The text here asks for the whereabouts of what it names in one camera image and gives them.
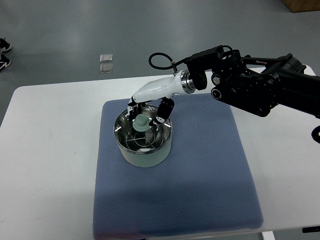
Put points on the black white shoe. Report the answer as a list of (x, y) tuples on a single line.
[(4, 45), (4, 62)]

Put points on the glass lid with green knob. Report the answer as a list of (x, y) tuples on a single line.
[(137, 136)]

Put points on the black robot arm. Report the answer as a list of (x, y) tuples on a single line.
[(255, 85)]

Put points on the upper metal floor plate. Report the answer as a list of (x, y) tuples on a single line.
[(106, 57)]

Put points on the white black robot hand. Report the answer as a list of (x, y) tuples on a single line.
[(165, 89)]

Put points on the lower black white shoe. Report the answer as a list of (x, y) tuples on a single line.
[(4, 62)]

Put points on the black table control panel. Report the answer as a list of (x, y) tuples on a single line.
[(311, 229)]

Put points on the brown cardboard box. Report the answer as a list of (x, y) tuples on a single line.
[(299, 6)]

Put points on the pale green cooking pot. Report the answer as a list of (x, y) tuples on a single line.
[(147, 160)]

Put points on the upper black white shoe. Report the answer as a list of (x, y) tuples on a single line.
[(4, 45)]

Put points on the blue textured cloth mat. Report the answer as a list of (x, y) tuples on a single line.
[(204, 185)]

